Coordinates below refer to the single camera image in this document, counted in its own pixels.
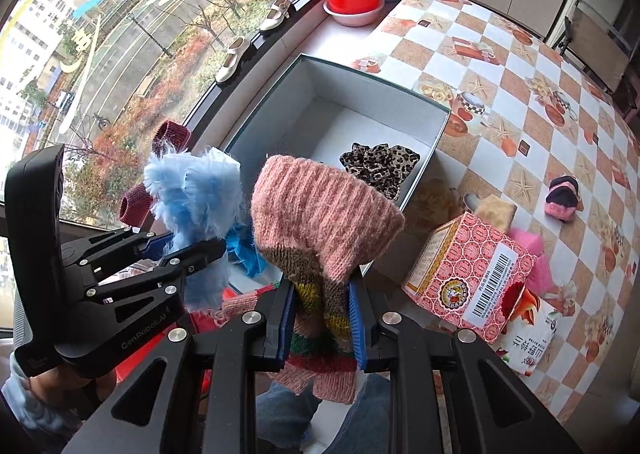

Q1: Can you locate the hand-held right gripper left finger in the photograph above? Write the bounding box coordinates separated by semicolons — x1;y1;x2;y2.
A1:
59;278;297;454

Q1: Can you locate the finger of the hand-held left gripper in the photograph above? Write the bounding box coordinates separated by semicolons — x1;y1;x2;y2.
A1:
60;229;175;280
82;235;228;307

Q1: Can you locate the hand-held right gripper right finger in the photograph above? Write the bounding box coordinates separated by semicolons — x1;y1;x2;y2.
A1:
347;274;585;454

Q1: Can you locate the light blue fluffy cloth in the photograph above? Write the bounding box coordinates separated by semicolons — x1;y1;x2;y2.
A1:
143;146;242;313

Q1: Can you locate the leopard print scrunchie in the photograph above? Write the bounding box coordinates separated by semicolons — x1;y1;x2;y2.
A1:
339;142;421;201

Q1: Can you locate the pink and black knit slipper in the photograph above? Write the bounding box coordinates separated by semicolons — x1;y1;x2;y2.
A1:
544;175;584;221

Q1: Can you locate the white cardboard box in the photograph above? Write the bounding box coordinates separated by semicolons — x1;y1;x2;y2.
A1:
222;54;451;281

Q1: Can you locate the person's left forearm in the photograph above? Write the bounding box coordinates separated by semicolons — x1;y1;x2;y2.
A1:
0;346;83;454

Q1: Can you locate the person's left hand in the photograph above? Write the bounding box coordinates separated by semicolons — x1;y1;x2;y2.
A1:
27;365;120;417

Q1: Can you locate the person's jeans leg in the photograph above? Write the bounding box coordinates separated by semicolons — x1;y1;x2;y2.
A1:
254;373;397;454

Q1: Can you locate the red patterned carton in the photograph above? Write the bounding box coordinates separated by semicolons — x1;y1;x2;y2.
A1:
401;212;539;345

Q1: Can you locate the floral tissue pack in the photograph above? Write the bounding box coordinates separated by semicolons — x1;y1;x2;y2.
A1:
491;290;562;378

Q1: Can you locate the cream leather shoe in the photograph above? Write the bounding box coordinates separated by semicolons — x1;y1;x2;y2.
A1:
258;0;292;33
215;37;252;84

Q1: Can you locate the checkered printed tablecloth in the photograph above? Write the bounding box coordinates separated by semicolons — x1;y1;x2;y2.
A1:
349;0;640;431

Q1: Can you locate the white plastic basin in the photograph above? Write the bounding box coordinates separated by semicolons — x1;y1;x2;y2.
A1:
322;0;386;28

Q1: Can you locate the folding chair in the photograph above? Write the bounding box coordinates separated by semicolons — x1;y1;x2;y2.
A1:
554;0;632;87

